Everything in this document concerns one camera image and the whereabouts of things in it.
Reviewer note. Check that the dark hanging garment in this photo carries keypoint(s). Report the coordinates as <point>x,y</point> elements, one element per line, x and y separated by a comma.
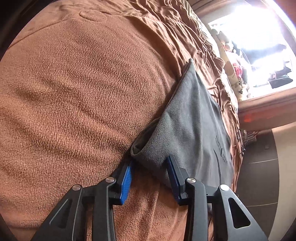
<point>280,78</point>

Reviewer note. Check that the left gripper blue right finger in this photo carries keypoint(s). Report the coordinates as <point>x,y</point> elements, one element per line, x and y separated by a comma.
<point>177,177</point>

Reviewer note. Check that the white bedside table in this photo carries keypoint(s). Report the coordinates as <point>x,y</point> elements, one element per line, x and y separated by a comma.
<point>248,137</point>

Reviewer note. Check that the right pink curtain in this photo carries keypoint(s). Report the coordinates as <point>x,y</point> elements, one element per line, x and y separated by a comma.
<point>268,111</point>

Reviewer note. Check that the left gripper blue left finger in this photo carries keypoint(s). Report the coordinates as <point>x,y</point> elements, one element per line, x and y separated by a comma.
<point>123,183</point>

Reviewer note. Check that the grey t-shirt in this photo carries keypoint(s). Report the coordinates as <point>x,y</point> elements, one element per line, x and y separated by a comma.
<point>190,129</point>

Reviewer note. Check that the plush toys on windowsill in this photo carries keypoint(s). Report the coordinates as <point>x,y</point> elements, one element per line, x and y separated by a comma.
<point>232,67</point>

